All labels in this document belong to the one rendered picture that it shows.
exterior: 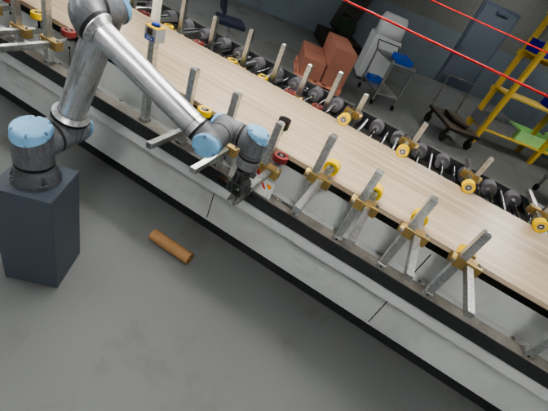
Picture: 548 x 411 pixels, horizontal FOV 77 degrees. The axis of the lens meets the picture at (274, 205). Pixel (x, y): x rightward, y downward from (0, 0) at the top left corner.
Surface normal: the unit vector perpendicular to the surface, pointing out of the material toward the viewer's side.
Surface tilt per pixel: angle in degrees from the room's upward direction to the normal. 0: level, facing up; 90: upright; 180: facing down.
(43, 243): 90
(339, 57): 90
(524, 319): 90
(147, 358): 0
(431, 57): 90
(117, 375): 0
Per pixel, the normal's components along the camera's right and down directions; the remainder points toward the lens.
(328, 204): -0.43, 0.44
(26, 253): -0.03, 0.62
